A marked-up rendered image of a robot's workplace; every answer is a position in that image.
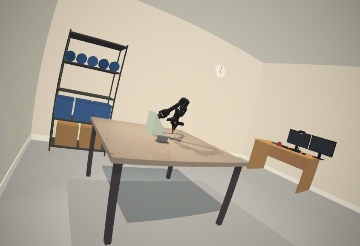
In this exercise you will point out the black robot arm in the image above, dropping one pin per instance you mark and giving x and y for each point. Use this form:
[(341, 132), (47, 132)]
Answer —
[(183, 103)]

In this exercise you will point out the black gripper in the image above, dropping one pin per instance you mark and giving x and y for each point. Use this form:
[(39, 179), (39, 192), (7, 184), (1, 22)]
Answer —
[(175, 124)]

